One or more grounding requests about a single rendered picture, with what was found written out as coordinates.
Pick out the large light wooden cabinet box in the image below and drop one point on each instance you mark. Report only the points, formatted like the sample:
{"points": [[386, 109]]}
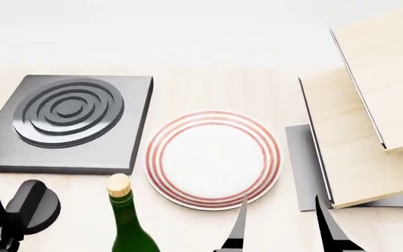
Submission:
{"points": [[394, 78]]}

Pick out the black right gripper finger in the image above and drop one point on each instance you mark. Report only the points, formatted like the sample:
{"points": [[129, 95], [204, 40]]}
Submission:
{"points": [[331, 233], [238, 231]]}

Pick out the grey cabinet base panel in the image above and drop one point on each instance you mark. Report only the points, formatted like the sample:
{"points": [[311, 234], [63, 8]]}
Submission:
{"points": [[301, 168]]}

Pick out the round black ringed burner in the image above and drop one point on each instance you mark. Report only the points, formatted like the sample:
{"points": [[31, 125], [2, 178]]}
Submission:
{"points": [[70, 113]]}

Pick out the green wine bottle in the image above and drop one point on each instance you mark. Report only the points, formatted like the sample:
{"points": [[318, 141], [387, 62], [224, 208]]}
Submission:
{"points": [[126, 223]]}

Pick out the white plate with red rings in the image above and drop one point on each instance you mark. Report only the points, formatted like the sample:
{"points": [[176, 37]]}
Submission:
{"points": [[212, 160]]}

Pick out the dark grey flat stove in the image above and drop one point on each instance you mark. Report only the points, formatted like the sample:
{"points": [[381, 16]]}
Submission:
{"points": [[9, 147]]}

